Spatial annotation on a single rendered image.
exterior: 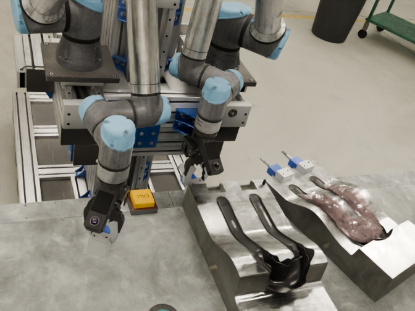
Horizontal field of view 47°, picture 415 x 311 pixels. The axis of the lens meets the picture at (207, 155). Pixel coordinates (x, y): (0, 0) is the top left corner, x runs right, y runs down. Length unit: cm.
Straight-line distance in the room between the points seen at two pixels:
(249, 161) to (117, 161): 208
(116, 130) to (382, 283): 84
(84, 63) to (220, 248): 72
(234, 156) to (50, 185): 127
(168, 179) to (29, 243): 126
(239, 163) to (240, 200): 165
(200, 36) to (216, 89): 18
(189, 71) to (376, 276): 78
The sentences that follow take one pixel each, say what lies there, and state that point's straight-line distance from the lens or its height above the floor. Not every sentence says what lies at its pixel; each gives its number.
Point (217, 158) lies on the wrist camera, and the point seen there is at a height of 99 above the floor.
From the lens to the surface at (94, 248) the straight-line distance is 131.
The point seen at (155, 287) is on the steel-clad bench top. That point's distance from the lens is 129.
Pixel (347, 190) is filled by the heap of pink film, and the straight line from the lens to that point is 161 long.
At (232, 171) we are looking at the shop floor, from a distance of 300.
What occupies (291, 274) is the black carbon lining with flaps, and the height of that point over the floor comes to 88.
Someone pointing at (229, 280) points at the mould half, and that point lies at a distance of 125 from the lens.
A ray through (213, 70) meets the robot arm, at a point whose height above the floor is 118.
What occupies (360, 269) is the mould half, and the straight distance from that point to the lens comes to 148.
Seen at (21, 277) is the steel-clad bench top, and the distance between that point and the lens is 128.
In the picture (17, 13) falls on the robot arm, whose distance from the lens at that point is 146.
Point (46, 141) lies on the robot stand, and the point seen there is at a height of 21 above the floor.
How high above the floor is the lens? 182
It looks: 37 degrees down
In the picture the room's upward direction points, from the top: 16 degrees clockwise
